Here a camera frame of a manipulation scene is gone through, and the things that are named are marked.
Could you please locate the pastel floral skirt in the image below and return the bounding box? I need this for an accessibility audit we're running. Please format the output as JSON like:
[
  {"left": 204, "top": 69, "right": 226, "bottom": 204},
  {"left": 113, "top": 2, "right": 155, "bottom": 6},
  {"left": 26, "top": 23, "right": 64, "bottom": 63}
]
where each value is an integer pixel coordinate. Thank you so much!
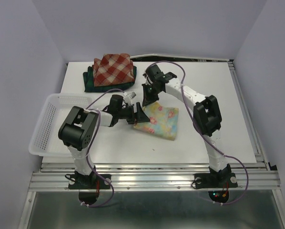
[{"left": 133, "top": 102, "right": 179, "bottom": 141}]

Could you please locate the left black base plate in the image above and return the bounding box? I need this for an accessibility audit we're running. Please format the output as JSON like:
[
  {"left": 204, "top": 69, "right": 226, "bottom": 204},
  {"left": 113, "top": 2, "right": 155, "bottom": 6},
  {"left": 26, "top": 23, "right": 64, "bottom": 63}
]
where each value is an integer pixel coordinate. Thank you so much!
[{"left": 64, "top": 172, "right": 111, "bottom": 190}]

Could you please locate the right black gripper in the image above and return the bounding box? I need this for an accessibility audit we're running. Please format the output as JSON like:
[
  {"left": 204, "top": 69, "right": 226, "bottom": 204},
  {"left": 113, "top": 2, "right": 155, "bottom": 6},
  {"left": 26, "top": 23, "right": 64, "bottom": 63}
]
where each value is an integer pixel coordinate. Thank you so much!
[{"left": 141, "top": 83, "right": 162, "bottom": 106}]

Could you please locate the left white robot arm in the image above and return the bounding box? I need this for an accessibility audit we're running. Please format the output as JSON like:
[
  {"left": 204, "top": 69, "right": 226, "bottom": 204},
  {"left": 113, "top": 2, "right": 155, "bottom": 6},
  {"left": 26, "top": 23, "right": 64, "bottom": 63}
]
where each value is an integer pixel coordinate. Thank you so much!
[{"left": 58, "top": 93, "right": 150, "bottom": 188}]

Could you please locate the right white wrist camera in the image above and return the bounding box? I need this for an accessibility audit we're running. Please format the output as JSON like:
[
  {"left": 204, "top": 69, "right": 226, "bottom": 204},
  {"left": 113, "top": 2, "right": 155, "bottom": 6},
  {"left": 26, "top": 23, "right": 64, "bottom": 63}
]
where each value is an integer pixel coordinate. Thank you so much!
[{"left": 143, "top": 72, "right": 152, "bottom": 85}]

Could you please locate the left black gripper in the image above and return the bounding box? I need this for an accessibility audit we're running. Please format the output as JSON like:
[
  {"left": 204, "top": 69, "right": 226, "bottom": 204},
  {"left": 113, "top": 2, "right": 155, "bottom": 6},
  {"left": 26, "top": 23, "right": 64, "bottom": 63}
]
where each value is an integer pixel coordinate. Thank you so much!
[{"left": 117, "top": 102, "right": 150, "bottom": 124}]

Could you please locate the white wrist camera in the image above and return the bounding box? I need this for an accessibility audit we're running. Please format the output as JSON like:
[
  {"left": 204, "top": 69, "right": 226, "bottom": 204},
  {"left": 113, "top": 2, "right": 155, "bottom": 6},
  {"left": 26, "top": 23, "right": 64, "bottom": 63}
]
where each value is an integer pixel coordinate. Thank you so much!
[
  {"left": 143, "top": 72, "right": 152, "bottom": 85},
  {"left": 123, "top": 92, "right": 136, "bottom": 103}
]

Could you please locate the green plaid skirt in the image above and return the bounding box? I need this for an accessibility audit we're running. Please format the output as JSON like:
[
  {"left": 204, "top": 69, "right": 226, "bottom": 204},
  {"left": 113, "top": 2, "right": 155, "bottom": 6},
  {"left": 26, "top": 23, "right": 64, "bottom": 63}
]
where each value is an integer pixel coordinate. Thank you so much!
[{"left": 83, "top": 66, "right": 137, "bottom": 93}]

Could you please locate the white plastic basket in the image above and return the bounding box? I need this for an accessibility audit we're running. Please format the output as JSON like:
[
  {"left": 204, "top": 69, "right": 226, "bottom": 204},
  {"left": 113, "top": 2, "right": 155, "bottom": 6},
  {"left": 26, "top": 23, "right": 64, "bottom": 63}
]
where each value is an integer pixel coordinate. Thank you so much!
[{"left": 29, "top": 94, "right": 93, "bottom": 157}]

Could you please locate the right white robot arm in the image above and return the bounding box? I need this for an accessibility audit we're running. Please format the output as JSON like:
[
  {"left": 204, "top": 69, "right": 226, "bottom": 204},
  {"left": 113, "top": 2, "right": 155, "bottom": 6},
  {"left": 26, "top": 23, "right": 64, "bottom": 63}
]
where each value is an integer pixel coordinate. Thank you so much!
[{"left": 142, "top": 62, "right": 231, "bottom": 186}]

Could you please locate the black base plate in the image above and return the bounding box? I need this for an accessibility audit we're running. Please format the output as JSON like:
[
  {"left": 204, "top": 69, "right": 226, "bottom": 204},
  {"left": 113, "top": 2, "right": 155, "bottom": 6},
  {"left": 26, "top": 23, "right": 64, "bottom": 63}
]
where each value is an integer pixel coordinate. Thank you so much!
[
  {"left": 64, "top": 172, "right": 111, "bottom": 190},
  {"left": 192, "top": 173, "right": 238, "bottom": 189}
]

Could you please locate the red plaid skirt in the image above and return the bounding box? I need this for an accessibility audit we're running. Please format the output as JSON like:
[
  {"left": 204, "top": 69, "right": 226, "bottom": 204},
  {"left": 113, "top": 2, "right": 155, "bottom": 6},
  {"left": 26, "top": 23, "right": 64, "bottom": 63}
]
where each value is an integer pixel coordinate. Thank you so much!
[{"left": 92, "top": 53, "right": 135, "bottom": 87}]

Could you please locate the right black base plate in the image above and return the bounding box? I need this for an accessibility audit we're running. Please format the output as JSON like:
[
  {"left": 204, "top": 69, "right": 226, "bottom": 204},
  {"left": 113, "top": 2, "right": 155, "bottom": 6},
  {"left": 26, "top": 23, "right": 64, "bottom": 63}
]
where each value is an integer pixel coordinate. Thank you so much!
[{"left": 192, "top": 173, "right": 238, "bottom": 189}]

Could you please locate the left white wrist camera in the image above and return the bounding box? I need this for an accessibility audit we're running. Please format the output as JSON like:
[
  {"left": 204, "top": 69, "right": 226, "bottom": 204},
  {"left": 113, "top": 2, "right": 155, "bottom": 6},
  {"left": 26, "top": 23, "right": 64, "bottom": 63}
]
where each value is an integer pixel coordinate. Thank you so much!
[{"left": 123, "top": 92, "right": 136, "bottom": 103}]

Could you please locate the aluminium frame rail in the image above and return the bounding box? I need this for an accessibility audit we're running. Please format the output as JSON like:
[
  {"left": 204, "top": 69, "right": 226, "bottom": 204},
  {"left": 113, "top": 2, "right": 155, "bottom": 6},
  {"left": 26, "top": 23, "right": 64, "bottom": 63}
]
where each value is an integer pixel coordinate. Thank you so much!
[{"left": 29, "top": 163, "right": 281, "bottom": 192}]

